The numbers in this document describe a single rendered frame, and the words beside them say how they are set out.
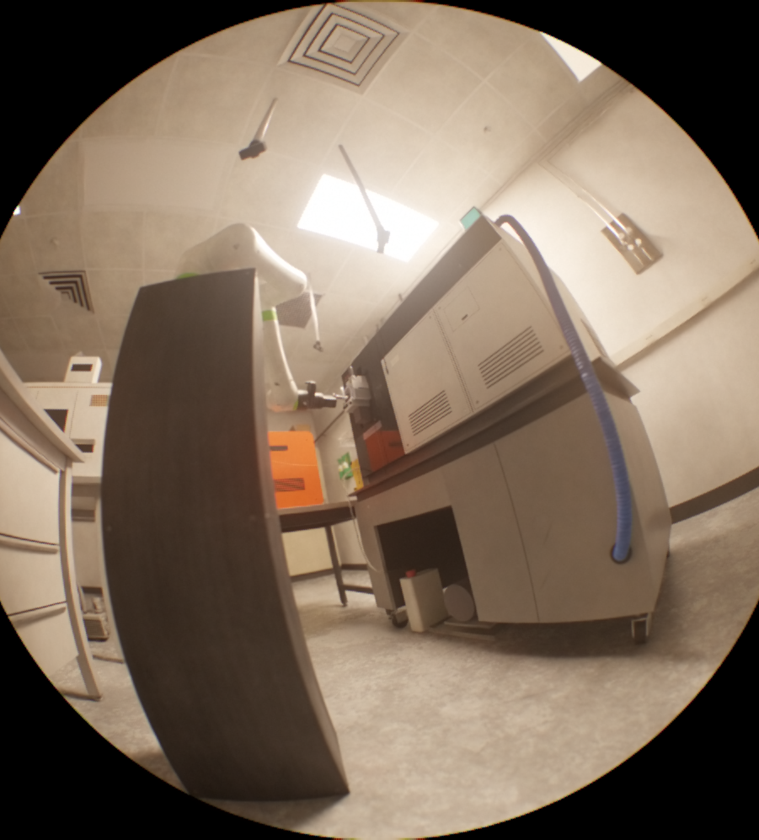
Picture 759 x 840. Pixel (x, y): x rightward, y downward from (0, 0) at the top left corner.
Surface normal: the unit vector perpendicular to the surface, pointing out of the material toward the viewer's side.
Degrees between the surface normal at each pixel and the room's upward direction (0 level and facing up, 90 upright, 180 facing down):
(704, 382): 90
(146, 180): 180
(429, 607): 90
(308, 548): 90
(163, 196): 180
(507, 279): 90
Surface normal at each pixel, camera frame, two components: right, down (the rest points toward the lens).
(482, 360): -0.83, -0.01
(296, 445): 0.51, -0.41
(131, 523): 0.22, -0.40
